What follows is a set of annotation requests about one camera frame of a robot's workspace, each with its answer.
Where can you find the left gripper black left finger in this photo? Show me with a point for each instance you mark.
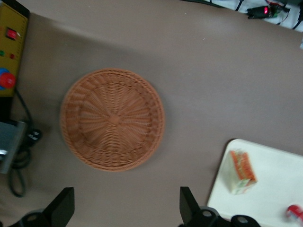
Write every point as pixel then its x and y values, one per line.
pixel 60 208

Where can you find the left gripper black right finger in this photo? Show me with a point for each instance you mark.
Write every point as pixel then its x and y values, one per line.
pixel 189 208

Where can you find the triangular sandwich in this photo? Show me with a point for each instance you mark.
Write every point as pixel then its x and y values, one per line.
pixel 239 172

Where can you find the beige plastic serving tray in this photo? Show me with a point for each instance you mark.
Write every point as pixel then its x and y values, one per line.
pixel 272 170

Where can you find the round brown wicker basket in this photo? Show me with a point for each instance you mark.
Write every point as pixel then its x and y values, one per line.
pixel 112 119

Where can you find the red lidded small cup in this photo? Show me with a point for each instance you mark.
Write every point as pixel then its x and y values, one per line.
pixel 295 211

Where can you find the black machine with yellow panel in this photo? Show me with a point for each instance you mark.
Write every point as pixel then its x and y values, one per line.
pixel 9 47

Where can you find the black device with red light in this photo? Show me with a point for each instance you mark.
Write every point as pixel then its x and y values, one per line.
pixel 265 11

